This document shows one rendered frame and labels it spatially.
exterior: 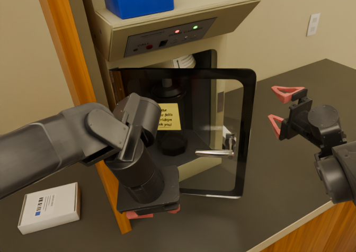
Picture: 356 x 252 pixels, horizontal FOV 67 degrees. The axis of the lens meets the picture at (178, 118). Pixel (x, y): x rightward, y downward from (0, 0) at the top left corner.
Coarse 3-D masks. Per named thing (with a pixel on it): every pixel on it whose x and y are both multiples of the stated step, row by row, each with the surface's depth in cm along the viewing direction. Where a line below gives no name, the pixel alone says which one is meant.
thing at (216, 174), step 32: (160, 96) 60; (192, 96) 59; (224, 96) 58; (192, 128) 64; (224, 128) 63; (160, 160) 72; (192, 160) 71; (224, 160) 69; (192, 192) 78; (224, 192) 76
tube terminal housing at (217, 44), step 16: (96, 0) 51; (96, 32) 57; (96, 48) 64; (176, 48) 65; (192, 48) 67; (208, 48) 69; (224, 48) 71; (112, 64) 59; (128, 64) 61; (144, 64) 63; (224, 64) 74; (112, 96) 64; (112, 112) 73
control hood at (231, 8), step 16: (176, 0) 55; (192, 0) 54; (208, 0) 53; (224, 0) 52; (240, 0) 53; (256, 0) 55; (96, 16) 51; (112, 16) 47; (144, 16) 46; (160, 16) 47; (176, 16) 48; (192, 16) 50; (208, 16) 53; (224, 16) 56; (240, 16) 59; (112, 32) 45; (128, 32) 47; (144, 32) 49; (208, 32) 61; (224, 32) 65; (112, 48) 50
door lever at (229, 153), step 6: (228, 138) 64; (228, 144) 64; (234, 144) 65; (198, 150) 62; (204, 150) 62; (210, 150) 62; (216, 150) 62; (222, 150) 62; (228, 150) 62; (198, 156) 63; (204, 156) 62; (210, 156) 62; (216, 156) 62; (222, 156) 62; (228, 156) 61
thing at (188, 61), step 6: (168, 60) 69; (174, 60) 69; (180, 60) 70; (186, 60) 71; (192, 60) 73; (150, 66) 70; (156, 66) 69; (162, 66) 69; (168, 66) 69; (174, 66) 69; (180, 66) 70; (186, 66) 71; (192, 66) 73
